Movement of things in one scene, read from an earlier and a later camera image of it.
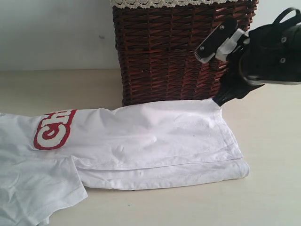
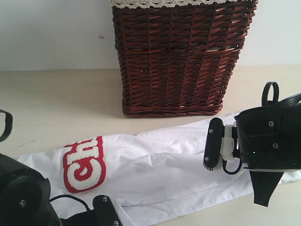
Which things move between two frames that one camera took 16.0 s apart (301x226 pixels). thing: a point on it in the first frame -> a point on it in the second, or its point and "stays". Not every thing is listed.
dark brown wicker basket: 156,47 stays
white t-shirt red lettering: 46,157 -> 154,176
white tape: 228,45 -> 227,143
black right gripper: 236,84 -> 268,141
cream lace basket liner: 171,4 stays
